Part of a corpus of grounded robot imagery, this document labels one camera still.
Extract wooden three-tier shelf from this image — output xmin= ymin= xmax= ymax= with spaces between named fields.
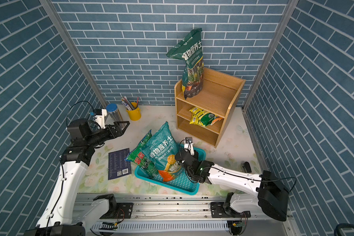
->
xmin=174 ymin=68 xmax=246 ymax=147

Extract yellow green fertilizer bag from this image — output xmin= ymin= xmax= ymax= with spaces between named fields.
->
xmin=189 ymin=107 xmax=223 ymax=127

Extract yellow pen cup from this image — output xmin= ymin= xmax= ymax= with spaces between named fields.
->
xmin=126 ymin=102 xmax=141 ymax=121

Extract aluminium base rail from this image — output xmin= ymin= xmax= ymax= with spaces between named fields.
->
xmin=71 ymin=194 xmax=300 ymax=236

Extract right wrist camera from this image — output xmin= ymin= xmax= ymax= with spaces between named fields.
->
xmin=183 ymin=136 xmax=194 ymax=156

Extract dark green soil bag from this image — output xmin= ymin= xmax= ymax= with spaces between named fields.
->
xmin=166 ymin=28 xmax=204 ymax=99

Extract teal and orange soil bag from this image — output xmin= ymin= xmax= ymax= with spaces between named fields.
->
xmin=141 ymin=122 xmax=182 ymax=182

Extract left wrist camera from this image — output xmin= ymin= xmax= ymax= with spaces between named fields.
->
xmin=91 ymin=109 xmax=108 ymax=129

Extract pens in cup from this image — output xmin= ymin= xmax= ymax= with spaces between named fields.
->
xmin=121 ymin=96 xmax=139 ymax=111

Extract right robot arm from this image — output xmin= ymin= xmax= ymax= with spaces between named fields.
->
xmin=175 ymin=150 xmax=291 ymax=222

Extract small green red-lettered soil bag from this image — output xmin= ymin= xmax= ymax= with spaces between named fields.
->
xmin=125 ymin=130 xmax=159 ymax=179

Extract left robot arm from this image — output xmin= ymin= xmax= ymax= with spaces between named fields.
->
xmin=24 ymin=119 xmax=130 ymax=236

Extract teal plastic basket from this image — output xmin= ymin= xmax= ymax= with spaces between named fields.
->
xmin=135 ymin=147 xmax=199 ymax=195

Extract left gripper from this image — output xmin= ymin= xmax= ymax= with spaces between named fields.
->
xmin=86 ymin=120 xmax=129 ymax=148

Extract shiny metal cylinder blue lid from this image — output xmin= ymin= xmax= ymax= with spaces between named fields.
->
xmin=106 ymin=103 xmax=123 ymax=123

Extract dark blue book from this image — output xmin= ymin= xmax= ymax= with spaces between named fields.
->
xmin=108 ymin=148 xmax=132 ymax=180

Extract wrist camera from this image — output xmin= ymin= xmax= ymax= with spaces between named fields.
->
xmin=91 ymin=109 xmax=108 ymax=129
xmin=183 ymin=136 xmax=194 ymax=156

